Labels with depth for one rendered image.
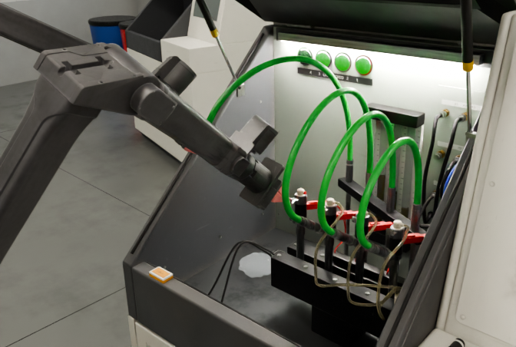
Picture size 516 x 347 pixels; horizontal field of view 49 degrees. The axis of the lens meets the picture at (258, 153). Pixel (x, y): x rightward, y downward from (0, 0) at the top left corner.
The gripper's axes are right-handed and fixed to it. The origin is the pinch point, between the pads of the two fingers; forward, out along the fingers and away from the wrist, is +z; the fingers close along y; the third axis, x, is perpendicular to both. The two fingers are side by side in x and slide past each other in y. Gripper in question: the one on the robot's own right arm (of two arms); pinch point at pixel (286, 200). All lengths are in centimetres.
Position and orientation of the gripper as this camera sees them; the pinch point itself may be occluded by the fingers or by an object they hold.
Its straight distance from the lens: 123.1
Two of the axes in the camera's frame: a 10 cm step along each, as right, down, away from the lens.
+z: 6.0, 5.0, 6.2
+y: 5.7, -8.2, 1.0
